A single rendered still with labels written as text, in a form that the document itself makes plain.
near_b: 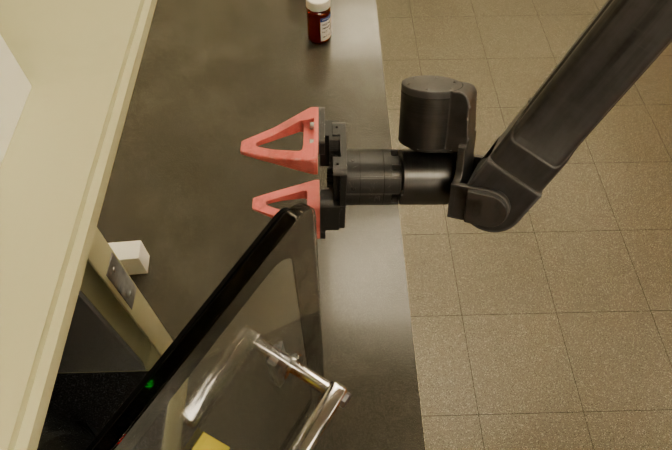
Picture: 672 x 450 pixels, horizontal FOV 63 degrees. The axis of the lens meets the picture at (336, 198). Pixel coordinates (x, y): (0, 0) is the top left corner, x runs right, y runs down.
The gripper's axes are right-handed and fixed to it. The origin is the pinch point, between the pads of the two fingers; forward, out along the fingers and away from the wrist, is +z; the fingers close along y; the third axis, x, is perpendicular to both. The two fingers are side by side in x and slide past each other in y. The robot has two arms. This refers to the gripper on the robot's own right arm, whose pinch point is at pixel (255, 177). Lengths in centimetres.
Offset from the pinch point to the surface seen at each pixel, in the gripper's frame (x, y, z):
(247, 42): -54, -28, 8
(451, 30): -176, -123, -67
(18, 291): 26.5, 30.9, 1.4
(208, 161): -23.4, -27.3, 12.4
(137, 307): 11.6, -5.6, 11.3
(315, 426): 24.1, 0.7, -6.3
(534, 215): -71, -121, -82
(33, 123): 20.2, 30.7, 2.9
